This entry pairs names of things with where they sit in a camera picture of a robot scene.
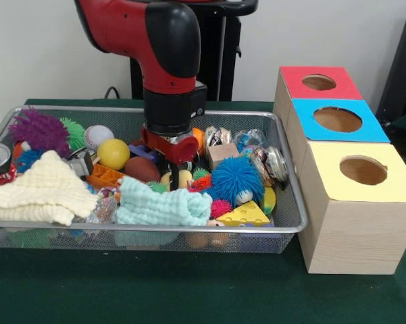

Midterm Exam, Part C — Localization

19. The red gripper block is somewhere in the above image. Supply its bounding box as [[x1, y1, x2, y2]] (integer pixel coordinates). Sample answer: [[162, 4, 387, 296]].
[[141, 124, 199, 192]]

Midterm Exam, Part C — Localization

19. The yellow plush toy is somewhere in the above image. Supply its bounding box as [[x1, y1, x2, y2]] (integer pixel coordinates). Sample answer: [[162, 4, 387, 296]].
[[160, 169, 193, 192]]

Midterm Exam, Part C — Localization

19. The shallow metal mesh bin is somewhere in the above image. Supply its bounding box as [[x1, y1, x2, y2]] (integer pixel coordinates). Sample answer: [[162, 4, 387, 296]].
[[0, 105, 307, 254]]

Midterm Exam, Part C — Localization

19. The brown mini football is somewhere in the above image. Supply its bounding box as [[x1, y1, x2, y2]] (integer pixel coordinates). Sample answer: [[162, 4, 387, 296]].
[[124, 156, 162, 183]]

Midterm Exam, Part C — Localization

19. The mint knitted cloth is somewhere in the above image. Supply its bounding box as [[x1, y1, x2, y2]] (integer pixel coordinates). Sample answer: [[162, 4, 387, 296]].
[[116, 177, 213, 226]]

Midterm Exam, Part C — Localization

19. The yellow ball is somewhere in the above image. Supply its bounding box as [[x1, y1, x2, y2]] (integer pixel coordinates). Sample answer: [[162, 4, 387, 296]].
[[97, 138, 131, 171]]

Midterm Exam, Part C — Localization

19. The orange building block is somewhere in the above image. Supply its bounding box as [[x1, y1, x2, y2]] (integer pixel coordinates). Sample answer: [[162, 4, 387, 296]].
[[86, 163, 126, 188]]

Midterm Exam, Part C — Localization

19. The blue spiky rubber ball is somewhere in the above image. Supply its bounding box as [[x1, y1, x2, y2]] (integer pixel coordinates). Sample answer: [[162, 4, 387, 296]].
[[211, 155, 265, 207]]

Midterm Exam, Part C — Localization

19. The white mini baseball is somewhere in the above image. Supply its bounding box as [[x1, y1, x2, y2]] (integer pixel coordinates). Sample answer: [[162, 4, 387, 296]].
[[84, 125, 115, 151]]

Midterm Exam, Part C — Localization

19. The yellow cheese wedge toy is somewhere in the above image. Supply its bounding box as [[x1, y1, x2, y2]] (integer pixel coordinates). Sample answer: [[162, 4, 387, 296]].
[[215, 200, 272, 227]]

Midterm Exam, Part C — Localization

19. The green spiky rubber ball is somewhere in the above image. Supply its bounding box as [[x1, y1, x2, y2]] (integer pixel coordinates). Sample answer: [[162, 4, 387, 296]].
[[59, 117, 87, 152]]

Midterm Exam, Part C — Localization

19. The dark green table cloth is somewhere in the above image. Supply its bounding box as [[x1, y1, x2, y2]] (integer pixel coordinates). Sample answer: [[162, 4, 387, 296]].
[[0, 98, 406, 324]]

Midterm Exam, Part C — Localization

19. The cream knitted cloth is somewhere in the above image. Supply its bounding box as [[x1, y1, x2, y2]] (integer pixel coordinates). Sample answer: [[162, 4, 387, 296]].
[[0, 150, 99, 227]]

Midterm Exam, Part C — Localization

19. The purple spiky monster toy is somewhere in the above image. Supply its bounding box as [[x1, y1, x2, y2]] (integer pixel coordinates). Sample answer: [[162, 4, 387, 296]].
[[8, 107, 72, 159]]

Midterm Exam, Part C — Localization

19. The green cloth side table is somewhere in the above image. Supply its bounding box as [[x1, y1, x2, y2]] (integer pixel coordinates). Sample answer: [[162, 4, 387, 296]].
[[390, 107, 406, 136]]

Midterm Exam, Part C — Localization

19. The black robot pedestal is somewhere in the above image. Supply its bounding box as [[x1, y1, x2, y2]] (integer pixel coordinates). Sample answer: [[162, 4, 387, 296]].
[[130, 0, 259, 101]]

